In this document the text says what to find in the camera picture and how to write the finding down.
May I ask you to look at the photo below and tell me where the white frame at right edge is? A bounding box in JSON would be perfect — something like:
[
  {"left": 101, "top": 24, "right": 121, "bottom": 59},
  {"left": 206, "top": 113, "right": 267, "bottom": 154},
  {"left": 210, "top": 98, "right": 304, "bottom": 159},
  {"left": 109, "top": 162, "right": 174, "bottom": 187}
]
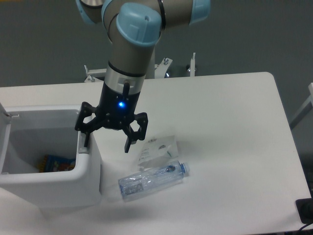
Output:
[{"left": 289, "top": 83, "right": 313, "bottom": 130}]

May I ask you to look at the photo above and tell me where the colourful package inside bin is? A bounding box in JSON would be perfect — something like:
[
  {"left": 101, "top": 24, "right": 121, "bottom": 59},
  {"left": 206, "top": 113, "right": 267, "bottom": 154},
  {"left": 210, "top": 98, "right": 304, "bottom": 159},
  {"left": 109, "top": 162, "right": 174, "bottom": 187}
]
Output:
[{"left": 37, "top": 155, "right": 76, "bottom": 173}]

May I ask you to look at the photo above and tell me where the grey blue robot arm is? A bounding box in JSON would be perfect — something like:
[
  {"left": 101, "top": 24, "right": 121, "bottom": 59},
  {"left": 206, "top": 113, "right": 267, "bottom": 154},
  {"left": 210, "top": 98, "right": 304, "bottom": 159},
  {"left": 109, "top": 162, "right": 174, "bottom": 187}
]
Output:
[{"left": 75, "top": 0, "right": 211, "bottom": 151}]

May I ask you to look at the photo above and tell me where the clear plastic packaging bag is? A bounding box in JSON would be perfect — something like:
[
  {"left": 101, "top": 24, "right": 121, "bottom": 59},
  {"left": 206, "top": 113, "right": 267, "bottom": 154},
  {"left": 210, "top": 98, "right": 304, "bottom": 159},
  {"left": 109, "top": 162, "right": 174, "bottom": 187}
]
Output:
[{"left": 137, "top": 135, "right": 179, "bottom": 171}]

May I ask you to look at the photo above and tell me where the clear plastic water bottle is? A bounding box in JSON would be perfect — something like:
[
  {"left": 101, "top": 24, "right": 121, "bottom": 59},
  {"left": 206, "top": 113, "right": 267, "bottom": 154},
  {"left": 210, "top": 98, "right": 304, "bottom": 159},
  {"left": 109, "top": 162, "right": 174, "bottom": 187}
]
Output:
[{"left": 118, "top": 161, "right": 190, "bottom": 201}]

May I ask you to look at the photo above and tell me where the white push-button trash can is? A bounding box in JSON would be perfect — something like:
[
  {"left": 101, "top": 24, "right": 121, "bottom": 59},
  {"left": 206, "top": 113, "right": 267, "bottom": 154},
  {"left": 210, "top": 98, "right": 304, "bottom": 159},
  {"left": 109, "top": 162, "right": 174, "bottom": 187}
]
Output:
[{"left": 0, "top": 105, "right": 102, "bottom": 208}]

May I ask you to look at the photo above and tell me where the white metal base frame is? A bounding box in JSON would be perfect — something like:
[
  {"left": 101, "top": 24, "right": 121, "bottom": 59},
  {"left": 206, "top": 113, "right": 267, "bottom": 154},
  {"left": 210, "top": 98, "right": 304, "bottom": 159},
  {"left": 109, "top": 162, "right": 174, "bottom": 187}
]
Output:
[{"left": 84, "top": 52, "right": 197, "bottom": 83}]

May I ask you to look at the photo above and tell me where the black device at table edge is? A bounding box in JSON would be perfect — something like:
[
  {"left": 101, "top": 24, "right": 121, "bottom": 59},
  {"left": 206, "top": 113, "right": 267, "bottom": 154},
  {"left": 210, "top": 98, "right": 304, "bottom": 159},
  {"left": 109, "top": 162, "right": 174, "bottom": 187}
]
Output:
[{"left": 295, "top": 198, "right": 313, "bottom": 224}]

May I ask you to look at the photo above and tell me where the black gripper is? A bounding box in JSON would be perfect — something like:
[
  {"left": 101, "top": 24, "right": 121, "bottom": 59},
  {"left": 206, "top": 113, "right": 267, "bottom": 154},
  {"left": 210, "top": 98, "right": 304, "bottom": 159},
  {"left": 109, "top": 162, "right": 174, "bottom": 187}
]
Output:
[{"left": 75, "top": 83, "right": 148, "bottom": 153}]

